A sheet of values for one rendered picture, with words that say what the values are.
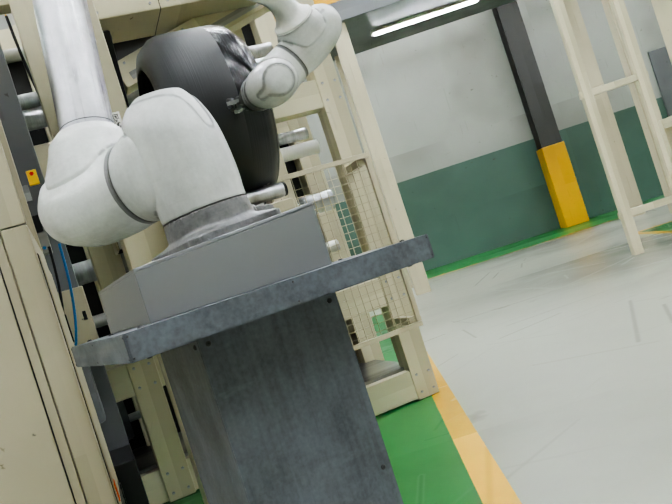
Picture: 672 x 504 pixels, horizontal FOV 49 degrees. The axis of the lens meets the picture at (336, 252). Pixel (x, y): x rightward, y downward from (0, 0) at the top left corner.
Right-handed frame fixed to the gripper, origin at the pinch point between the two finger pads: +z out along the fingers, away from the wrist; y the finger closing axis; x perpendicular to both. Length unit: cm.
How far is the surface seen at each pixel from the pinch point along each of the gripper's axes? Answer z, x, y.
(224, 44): 10.4, -18.9, -3.7
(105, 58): 27.3, -24.9, 27.6
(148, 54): 18.8, -21.9, 16.6
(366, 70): 847, -90, -437
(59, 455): -56, 60, 66
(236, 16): 69, -38, -27
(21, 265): -51, 24, 63
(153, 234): 19.9, 28.2, 29.8
